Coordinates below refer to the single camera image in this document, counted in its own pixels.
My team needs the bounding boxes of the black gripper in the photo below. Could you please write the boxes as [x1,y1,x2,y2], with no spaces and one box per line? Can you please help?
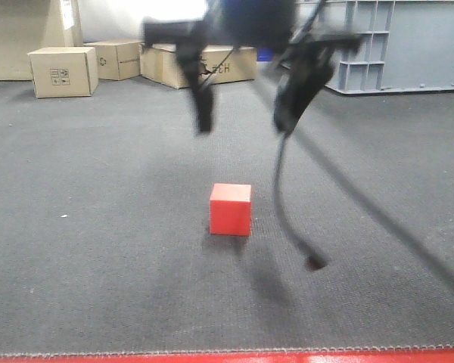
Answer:
[141,1,361,134]

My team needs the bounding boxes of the red magnetic cube block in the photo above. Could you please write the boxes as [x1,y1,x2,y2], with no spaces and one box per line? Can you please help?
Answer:
[210,183,252,237]

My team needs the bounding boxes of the wide flat cardboard box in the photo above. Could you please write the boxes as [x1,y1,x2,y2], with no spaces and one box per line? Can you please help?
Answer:
[139,44,257,89]

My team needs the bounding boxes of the middle cardboard box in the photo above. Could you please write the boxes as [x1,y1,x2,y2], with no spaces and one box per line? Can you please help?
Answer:
[84,39,141,81]

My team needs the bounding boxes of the grey plastic crate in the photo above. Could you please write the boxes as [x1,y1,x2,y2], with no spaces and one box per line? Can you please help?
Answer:
[297,1,454,95]

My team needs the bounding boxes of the small cardboard box front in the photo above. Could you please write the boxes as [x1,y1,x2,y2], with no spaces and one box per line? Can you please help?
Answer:
[28,47,98,98]

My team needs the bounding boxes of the tall cardboard box left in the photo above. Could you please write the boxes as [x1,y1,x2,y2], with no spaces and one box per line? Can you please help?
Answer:
[0,1,83,80]

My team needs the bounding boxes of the black cable loop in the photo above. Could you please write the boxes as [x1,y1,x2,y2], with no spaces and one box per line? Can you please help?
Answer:
[272,132,330,272]

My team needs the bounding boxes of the long black cable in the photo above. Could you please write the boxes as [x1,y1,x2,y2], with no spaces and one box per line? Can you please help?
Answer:
[257,75,454,299]

